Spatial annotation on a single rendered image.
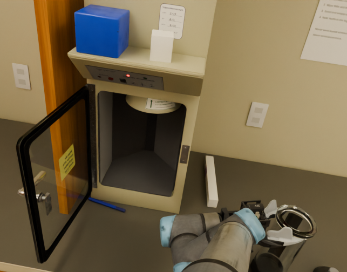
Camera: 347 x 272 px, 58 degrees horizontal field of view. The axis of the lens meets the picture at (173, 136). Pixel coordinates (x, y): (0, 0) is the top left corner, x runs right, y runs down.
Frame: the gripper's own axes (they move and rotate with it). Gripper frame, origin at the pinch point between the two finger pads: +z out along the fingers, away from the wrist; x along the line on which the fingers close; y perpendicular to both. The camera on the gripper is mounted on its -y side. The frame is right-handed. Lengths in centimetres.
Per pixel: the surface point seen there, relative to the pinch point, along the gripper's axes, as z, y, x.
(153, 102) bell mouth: -35, 24, 29
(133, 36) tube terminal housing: -40, 43, 29
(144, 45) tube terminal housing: -37, 41, 28
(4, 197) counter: -86, -13, 32
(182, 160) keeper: -26.2, 5.6, 23.9
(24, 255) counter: -74, -14, 9
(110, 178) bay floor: -50, -8, 33
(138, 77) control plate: -39, 35, 20
